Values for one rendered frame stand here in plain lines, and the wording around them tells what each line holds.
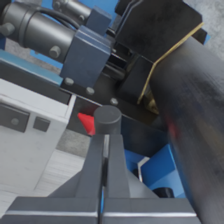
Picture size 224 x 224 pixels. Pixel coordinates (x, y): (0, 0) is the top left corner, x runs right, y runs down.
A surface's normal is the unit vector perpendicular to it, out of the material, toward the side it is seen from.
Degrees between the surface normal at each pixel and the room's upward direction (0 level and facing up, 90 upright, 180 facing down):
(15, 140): 0
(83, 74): 0
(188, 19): 0
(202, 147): 90
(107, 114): 90
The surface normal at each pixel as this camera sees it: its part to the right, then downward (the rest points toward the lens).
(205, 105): -0.60, -0.62
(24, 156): 0.00, 0.64
